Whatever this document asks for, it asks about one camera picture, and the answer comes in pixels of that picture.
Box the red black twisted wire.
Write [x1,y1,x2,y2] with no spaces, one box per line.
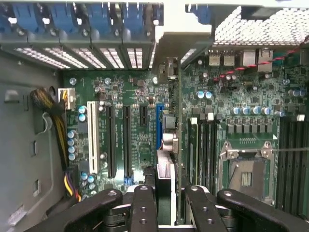
[213,45,303,82]

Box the grey metal PC case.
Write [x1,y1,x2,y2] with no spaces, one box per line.
[0,0,309,232]

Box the silver rear port block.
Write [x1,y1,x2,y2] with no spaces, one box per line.
[208,49,274,73]

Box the long black expansion slot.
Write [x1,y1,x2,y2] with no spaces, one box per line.
[122,105,133,180]
[105,104,116,179]

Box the white PCI expansion slot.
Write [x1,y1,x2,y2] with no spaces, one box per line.
[87,101,100,174]

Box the blue card retention clip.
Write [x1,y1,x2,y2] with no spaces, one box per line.
[190,0,211,25]
[50,0,79,34]
[11,0,43,34]
[122,0,144,37]
[86,0,112,36]

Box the CPU socket with metal frame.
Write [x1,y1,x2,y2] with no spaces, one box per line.
[218,141,276,206]

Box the blue expansion slot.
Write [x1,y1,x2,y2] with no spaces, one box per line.
[156,103,165,151]

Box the black RAM slot bank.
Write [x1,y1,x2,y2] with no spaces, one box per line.
[276,116,309,218]
[187,113,219,190]

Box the thin metal locking lever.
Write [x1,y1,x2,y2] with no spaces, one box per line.
[219,148,309,159]

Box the green PC motherboard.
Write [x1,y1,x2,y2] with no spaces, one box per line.
[59,45,309,218]

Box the short black expansion slot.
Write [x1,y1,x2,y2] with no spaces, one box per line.
[139,105,148,127]

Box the yellow black braided power cable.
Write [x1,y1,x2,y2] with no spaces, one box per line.
[29,88,83,204]

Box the white power connector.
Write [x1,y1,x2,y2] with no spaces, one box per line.
[57,87,76,111]

